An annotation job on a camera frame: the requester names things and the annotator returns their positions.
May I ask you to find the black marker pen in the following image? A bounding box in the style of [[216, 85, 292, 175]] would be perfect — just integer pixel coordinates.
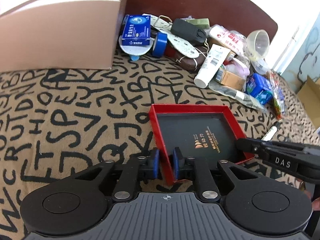
[[261, 121, 281, 141]]

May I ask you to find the red black tray box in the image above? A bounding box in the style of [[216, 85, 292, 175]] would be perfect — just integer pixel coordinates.
[[149, 104, 247, 185]]

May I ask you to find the clear grey plastic packet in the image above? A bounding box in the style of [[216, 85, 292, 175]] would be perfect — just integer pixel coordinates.
[[208, 80, 267, 112]]

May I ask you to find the person's right hand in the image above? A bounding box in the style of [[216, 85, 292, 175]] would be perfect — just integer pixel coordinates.
[[300, 181, 319, 211]]

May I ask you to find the colourful snack packet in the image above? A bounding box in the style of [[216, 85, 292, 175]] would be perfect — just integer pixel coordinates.
[[266, 70, 285, 120]]

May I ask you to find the blue tissue pack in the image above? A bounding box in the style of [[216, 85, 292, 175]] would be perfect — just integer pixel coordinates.
[[245, 73, 273, 105]]

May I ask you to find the small tan cardboard box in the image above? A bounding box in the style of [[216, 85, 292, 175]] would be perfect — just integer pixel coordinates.
[[214, 67, 246, 90]]

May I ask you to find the brown cardboard box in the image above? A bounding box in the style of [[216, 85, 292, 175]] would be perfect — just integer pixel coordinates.
[[297, 76, 320, 129]]

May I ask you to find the white cosmetic tube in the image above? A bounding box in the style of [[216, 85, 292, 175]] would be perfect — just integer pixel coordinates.
[[194, 44, 231, 88]]

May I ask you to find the brown leather pouch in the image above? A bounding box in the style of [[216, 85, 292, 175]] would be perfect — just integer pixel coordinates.
[[174, 46, 207, 73]]

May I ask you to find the white red printed packet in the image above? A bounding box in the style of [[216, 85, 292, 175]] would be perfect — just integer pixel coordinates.
[[208, 24, 244, 55]]

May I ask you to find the clear plastic measuring cup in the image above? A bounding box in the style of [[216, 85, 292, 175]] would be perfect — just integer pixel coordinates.
[[246, 29, 270, 61]]

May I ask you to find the white perforated insole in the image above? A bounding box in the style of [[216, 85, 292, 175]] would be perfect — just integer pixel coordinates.
[[143, 14, 200, 59]]

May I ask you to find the blue tape roll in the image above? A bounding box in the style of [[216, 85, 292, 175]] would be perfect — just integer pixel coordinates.
[[152, 32, 168, 57]]

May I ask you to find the black pouch case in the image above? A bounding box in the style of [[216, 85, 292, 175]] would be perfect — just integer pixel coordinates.
[[170, 18, 207, 46]]

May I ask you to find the olive green box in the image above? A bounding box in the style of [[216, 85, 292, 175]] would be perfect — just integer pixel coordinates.
[[185, 18, 210, 30]]

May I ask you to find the blue medicine box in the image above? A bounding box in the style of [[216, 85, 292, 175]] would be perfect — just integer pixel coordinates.
[[121, 15, 151, 46]]

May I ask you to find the dark brown headboard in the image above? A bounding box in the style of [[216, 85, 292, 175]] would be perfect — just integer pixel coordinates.
[[126, 0, 278, 39]]

